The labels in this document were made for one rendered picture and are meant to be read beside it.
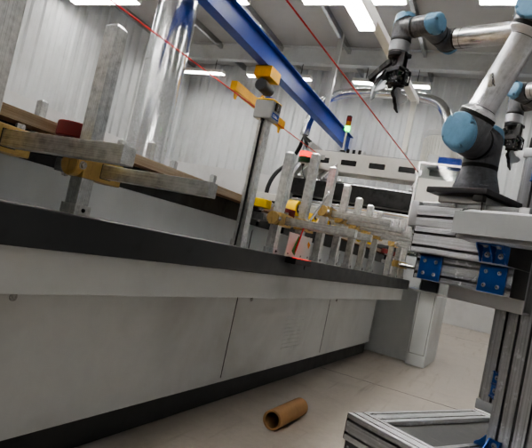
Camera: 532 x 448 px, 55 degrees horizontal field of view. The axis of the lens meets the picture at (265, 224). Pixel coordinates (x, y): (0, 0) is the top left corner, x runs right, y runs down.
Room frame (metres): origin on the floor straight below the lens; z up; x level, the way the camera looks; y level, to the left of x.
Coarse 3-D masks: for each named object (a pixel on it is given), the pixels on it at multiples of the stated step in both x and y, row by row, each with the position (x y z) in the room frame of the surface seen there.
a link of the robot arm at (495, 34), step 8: (488, 24) 1.74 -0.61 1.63; (496, 24) 1.71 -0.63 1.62; (504, 24) 1.69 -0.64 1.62; (448, 32) 1.83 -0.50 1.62; (456, 32) 1.81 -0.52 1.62; (464, 32) 1.79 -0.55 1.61; (472, 32) 1.76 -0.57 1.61; (480, 32) 1.74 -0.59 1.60; (488, 32) 1.72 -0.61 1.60; (496, 32) 1.70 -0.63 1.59; (504, 32) 1.68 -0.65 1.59; (448, 40) 1.84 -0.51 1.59; (456, 40) 1.81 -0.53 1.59; (464, 40) 1.79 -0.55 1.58; (472, 40) 1.77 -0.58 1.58; (480, 40) 1.75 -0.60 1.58; (488, 40) 1.73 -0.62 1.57; (496, 40) 1.71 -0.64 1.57; (504, 40) 1.70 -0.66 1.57; (440, 48) 1.88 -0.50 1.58; (448, 48) 1.86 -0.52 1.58; (456, 48) 1.84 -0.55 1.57; (464, 48) 1.83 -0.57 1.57
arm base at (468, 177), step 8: (464, 168) 1.71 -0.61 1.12; (472, 168) 1.68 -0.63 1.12; (480, 168) 1.67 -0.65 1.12; (488, 168) 1.66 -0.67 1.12; (496, 168) 1.68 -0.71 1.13; (464, 176) 1.69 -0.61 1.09; (472, 176) 1.67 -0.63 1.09; (480, 176) 1.66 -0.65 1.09; (488, 176) 1.66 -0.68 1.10; (496, 176) 1.68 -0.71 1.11; (456, 184) 1.70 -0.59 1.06; (464, 184) 1.67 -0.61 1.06; (472, 184) 1.66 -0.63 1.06; (480, 184) 1.65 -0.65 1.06; (488, 184) 1.65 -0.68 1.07; (496, 184) 1.67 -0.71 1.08; (496, 192) 1.66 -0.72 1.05
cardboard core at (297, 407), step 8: (296, 400) 2.32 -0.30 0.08; (304, 400) 2.36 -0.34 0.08; (280, 408) 2.16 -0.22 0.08; (288, 408) 2.20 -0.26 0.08; (296, 408) 2.25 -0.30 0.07; (304, 408) 2.32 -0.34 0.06; (264, 416) 2.13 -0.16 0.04; (272, 416) 2.19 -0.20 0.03; (280, 416) 2.10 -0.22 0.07; (288, 416) 2.16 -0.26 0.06; (296, 416) 2.24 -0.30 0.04; (264, 424) 2.13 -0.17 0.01; (272, 424) 2.15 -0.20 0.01; (280, 424) 2.09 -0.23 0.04
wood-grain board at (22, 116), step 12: (12, 108) 1.10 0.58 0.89; (12, 120) 1.12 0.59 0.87; (24, 120) 1.13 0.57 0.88; (36, 120) 1.16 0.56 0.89; (48, 120) 1.19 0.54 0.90; (48, 132) 1.20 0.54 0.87; (144, 156) 1.49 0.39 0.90; (144, 168) 1.54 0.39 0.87; (156, 168) 1.55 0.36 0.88; (168, 168) 1.60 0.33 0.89; (228, 192) 1.93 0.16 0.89
